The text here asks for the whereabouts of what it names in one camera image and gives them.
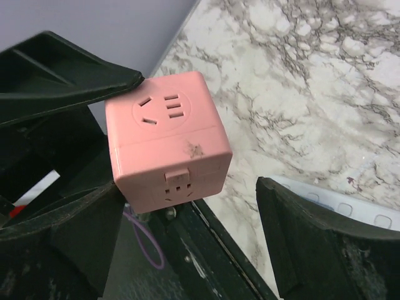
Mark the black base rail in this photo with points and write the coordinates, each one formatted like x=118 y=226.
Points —
x=181 y=253

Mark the pink cube socket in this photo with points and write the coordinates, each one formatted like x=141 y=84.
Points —
x=167 y=143

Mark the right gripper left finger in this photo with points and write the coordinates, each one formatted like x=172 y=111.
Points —
x=63 y=253

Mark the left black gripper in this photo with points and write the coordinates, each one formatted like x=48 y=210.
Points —
x=44 y=75

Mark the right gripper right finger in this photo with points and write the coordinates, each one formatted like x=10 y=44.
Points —
x=317 y=253

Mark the white multicolour power strip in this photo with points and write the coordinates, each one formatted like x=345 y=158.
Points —
x=356 y=209

